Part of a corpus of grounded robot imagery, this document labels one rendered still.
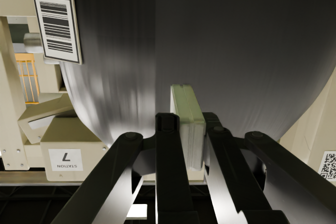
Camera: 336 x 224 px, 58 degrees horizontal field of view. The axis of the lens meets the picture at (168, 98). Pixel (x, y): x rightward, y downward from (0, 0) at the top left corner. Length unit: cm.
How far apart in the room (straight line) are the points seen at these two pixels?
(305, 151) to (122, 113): 43
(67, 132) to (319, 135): 67
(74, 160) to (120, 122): 62
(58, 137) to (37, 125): 15
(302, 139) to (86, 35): 50
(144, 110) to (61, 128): 68
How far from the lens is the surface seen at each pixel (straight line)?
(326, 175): 70
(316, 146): 64
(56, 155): 94
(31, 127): 108
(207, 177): 16
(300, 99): 34
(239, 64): 28
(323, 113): 60
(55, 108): 103
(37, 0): 29
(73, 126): 97
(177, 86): 22
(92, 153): 92
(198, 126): 16
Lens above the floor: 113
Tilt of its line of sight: 27 degrees up
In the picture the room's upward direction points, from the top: 178 degrees counter-clockwise
